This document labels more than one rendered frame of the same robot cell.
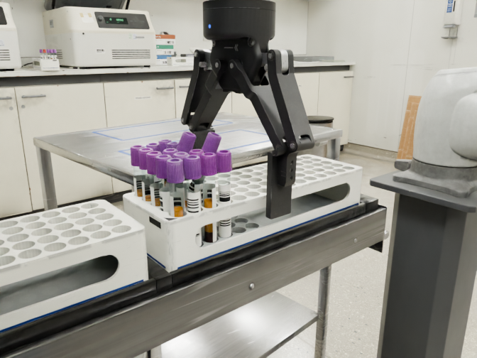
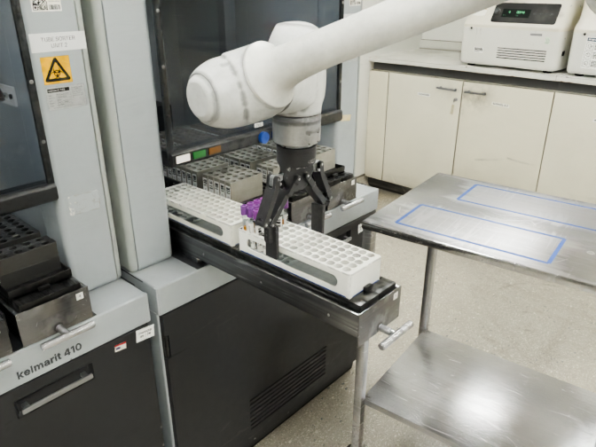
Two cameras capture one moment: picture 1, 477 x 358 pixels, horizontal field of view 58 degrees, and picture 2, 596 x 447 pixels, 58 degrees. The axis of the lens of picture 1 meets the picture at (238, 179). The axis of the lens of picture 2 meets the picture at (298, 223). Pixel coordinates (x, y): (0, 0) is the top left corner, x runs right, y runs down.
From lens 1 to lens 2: 1.07 m
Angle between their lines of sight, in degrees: 75
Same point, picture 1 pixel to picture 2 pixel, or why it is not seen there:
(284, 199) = (272, 250)
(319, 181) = (310, 259)
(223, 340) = (474, 418)
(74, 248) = (212, 217)
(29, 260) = (202, 214)
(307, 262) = (292, 297)
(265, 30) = (284, 162)
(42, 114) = not seen: outside the picture
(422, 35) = not seen: outside the picture
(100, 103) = not seen: outside the picture
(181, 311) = (232, 265)
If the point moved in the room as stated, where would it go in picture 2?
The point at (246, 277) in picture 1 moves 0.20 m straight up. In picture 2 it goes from (258, 275) to (254, 183)
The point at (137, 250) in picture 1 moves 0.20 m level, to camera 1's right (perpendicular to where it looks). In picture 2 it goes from (227, 231) to (231, 278)
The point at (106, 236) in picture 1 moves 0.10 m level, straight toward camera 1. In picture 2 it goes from (228, 221) to (183, 230)
